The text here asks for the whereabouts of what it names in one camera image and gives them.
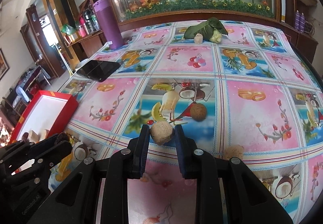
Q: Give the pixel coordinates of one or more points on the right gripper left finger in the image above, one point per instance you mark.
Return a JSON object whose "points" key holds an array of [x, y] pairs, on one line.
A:
{"points": [[139, 151]]}

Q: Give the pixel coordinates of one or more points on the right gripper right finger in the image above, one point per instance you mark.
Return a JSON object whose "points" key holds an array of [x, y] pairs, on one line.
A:
{"points": [[187, 160]]}

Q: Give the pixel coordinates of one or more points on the large beige cylinder chunk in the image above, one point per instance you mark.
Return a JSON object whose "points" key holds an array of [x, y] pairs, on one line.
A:
{"points": [[161, 132]]}

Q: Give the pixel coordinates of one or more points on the round brown fruit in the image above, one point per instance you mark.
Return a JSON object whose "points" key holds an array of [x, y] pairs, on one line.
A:
{"points": [[198, 112]]}

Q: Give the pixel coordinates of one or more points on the red tray box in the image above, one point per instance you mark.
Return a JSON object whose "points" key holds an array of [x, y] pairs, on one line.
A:
{"points": [[47, 110]]}

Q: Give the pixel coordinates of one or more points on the fruit pattern tablecloth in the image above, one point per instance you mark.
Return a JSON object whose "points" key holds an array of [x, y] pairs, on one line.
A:
{"points": [[258, 93]]}

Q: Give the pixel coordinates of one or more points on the black smartphone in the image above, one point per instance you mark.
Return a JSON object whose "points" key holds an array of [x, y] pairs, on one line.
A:
{"points": [[98, 70]]}

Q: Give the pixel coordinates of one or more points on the small beige chunk by vegetable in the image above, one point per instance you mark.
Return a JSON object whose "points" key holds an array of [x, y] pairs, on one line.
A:
{"points": [[198, 39]]}

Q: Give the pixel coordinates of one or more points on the green leafy vegetable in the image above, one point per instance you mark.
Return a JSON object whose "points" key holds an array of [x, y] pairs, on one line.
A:
{"points": [[211, 30]]}

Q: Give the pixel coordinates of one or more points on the purple thermos bottle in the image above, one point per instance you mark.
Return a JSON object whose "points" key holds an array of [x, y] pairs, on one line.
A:
{"points": [[108, 23]]}

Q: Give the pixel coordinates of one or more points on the pink bottle on shelf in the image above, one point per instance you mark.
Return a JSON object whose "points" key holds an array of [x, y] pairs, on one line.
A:
{"points": [[82, 27]]}

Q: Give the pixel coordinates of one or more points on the green bag on shelf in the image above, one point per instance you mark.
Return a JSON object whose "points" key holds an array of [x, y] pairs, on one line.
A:
{"points": [[68, 30]]}

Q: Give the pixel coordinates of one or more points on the dark steel flask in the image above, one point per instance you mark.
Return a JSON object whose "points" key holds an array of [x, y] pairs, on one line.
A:
{"points": [[88, 20]]}

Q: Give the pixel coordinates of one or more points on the purple bottle pair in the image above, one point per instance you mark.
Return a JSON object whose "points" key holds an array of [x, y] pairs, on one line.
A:
{"points": [[299, 23]]}

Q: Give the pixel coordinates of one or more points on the wooden side shelf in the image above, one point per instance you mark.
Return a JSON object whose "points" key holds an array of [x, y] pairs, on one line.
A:
{"points": [[77, 33]]}

